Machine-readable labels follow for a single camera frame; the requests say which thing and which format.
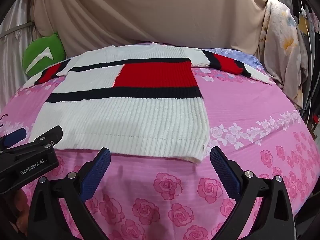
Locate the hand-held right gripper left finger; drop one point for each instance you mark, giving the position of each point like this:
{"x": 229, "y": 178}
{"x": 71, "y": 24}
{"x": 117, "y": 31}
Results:
{"x": 96, "y": 171}

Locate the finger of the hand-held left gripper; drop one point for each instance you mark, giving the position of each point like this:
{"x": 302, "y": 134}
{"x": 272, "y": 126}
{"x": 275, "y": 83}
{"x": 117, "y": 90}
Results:
{"x": 16, "y": 135}
{"x": 51, "y": 135}

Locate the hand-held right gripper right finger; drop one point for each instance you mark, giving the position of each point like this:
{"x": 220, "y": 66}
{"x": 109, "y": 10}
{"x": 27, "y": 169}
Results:
{"x": 225, "y": 172}

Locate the white red black knit sweater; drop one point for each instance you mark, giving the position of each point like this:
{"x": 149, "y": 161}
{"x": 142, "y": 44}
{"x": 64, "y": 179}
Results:
{"x": 125, "y": 120}

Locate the person's left hand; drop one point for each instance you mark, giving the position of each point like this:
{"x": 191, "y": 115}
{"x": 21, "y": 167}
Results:
{"x": 21, "y": 205}

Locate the pink floral bedsheet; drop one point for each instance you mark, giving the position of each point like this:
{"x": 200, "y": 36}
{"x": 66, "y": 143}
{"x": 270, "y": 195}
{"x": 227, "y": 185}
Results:
{"x": 250, "y": 110}

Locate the silver curtain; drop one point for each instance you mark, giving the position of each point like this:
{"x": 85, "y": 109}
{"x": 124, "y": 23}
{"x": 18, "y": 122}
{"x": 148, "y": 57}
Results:
{"x": 12, "y": 55}

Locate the green plush cushion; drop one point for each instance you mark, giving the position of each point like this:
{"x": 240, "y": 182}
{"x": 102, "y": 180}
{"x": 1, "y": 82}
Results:
{"x": 35, "y": 48}

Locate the grey curtain tie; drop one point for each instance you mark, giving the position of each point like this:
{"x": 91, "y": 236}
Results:
{"x": 15, "y": 30}

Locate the cream floral blanket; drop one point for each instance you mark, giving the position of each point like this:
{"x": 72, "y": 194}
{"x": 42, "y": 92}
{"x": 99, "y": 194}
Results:
{"x": 280, "y": 42}

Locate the beige draped cloth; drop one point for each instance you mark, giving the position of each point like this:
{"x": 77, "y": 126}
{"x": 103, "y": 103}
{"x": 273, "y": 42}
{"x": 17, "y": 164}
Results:
{"x": 150, "y": 10}

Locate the yellow tag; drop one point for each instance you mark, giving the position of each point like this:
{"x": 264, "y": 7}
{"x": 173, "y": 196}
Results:
{"x": 303, "y": 25}

